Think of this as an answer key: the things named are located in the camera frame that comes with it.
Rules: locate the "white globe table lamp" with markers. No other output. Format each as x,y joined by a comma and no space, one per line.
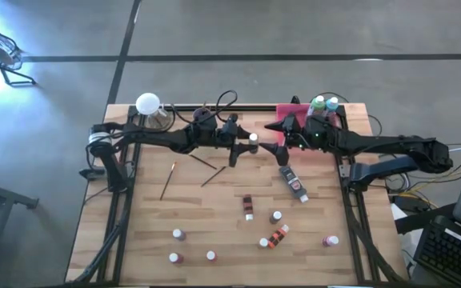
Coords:
147,103

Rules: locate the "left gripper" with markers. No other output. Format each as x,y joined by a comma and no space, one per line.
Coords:
214,138

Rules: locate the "large black paint bottle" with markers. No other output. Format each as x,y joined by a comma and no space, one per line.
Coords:
292,182

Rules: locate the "black rounded mount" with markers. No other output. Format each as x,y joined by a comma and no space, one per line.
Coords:
295,99

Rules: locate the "large teal paint bottle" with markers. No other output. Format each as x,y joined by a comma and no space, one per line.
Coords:
331,105

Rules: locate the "large green paint bottle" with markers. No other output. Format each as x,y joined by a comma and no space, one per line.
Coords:
317,105

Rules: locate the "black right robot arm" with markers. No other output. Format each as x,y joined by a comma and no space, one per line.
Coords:
394,144

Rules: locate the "pink plastic bin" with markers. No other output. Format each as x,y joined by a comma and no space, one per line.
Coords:
281,110

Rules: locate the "brown striped paint bottle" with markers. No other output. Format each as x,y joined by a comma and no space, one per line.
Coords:
248,206

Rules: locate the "lilac plastic cup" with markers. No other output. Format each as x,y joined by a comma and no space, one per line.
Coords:
197,113

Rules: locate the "black keyboard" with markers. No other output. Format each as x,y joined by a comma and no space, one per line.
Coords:
450,252

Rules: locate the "grey corner bracket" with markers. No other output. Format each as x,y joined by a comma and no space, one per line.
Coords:
345,171

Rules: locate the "orange black-striped paint bottle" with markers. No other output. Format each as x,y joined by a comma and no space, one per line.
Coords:
211,255
277,238

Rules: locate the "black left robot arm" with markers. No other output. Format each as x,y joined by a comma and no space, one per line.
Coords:
154,138

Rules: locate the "black power brick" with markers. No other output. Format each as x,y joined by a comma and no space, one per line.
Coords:
412,203

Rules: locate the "small brown paint bottle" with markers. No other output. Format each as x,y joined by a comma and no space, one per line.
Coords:
275,217

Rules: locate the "small purple paint bottle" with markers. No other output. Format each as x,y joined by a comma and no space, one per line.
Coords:
178,234

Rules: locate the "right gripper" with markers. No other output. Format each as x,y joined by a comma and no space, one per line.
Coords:
314,136

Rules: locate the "small pink paint bottle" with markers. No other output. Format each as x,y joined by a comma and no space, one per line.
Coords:
329,241

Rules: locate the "small red paint bottle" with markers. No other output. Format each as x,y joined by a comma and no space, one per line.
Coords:
173,257

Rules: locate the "yellow black-striped paint bottle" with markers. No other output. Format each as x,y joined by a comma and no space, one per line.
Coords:
263,242

